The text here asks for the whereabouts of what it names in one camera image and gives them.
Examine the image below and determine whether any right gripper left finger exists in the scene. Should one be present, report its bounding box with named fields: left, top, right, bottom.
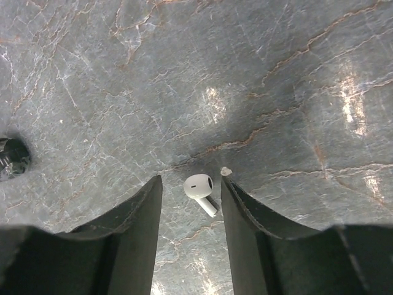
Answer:
left=1, top=176, right=162, bottom=294

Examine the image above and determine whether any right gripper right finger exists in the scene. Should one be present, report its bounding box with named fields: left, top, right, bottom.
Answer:
left=221, top=177, right=392, bottom=294

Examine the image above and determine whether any white earbud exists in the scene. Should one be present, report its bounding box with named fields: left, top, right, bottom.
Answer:
left=183, top=174, right=217, bottom=218

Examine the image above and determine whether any black earbud charging case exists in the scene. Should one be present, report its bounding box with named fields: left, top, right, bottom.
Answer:
left=0, top=138, right=31, bottom=182

